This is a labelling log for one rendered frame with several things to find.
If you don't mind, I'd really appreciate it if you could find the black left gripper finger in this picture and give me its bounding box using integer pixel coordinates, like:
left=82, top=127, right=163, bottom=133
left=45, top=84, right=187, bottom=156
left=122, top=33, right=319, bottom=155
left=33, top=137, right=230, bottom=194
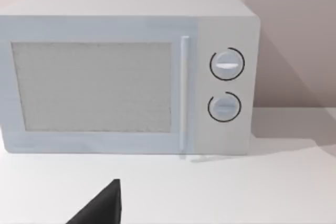
left=65, top=178, right=123, bottom=224

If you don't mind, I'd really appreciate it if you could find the pale microwave door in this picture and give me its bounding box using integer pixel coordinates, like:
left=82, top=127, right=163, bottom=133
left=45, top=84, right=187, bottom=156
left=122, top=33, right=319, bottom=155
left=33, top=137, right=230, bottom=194
left=0, top=15, right=200, bottom=155

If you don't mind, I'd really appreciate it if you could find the pale microwave oven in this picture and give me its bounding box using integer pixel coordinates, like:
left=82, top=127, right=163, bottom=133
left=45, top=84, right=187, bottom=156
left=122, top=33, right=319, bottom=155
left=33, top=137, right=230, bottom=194
left=0, top=0, right=261, bottom=157

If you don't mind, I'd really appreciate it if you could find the small pale microwave knob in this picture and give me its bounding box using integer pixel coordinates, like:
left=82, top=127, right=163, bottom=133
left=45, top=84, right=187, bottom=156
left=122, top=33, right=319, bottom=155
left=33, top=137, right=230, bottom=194
left=212, top=96, right=237, bottom=119

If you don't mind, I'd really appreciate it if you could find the large pale microwave knob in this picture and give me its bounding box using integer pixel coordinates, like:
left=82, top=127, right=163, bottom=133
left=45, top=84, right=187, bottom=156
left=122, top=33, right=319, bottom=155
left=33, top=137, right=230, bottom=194
left=211, top=51, right=243, bottom=77

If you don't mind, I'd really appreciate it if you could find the pale microwave door handle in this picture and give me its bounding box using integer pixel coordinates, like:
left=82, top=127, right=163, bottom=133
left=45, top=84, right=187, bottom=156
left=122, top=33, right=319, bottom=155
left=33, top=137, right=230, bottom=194
left=180, top=35, right=191, bottom=154

